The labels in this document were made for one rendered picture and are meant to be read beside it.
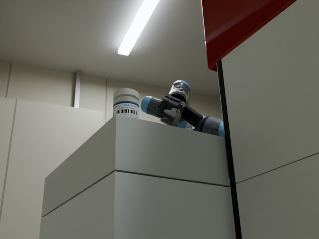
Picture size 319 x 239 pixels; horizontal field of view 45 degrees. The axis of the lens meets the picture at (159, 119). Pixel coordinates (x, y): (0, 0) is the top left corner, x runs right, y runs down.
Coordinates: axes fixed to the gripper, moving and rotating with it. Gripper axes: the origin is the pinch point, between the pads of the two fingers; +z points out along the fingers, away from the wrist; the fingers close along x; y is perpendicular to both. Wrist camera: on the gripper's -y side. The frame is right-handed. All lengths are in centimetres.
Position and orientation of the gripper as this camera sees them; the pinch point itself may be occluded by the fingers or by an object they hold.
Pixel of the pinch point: (175, 125)
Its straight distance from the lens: 127.2
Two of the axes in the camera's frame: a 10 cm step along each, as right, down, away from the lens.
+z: -1.5, 4.0, -9.0
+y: -9.3, -3.6, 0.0
